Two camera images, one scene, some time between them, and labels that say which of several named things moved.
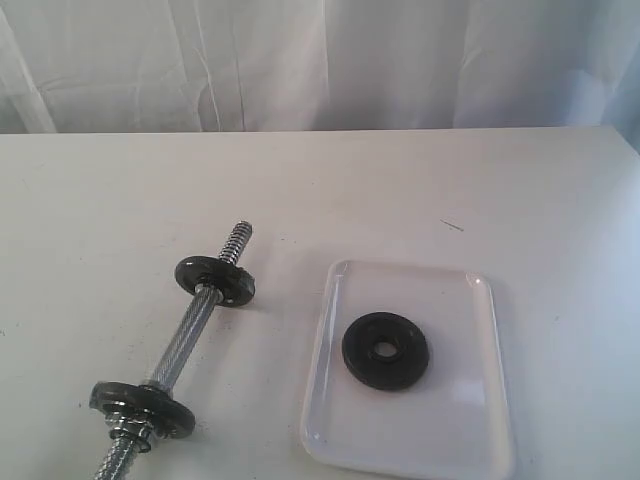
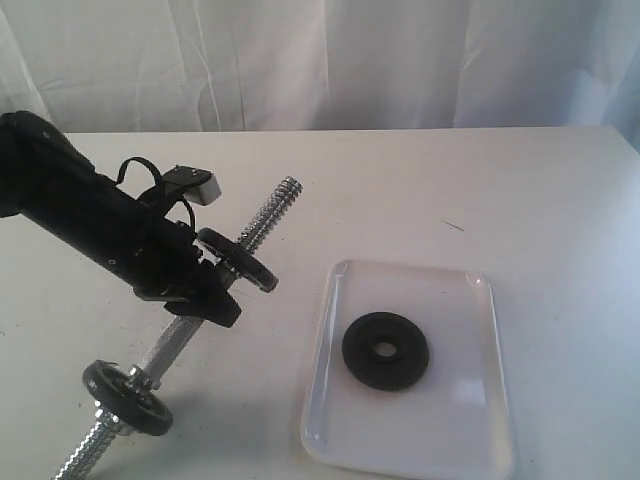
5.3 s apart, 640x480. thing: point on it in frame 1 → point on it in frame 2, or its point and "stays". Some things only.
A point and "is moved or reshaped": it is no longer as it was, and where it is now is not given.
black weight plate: (171, 417) → (145, 412)
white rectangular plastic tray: (453, 422) stays
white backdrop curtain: (210, 66) stays
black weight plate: (235, 283) is moved or reshaped
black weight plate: (385, 372) stays
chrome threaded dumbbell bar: (131, 433) → (104, 427)
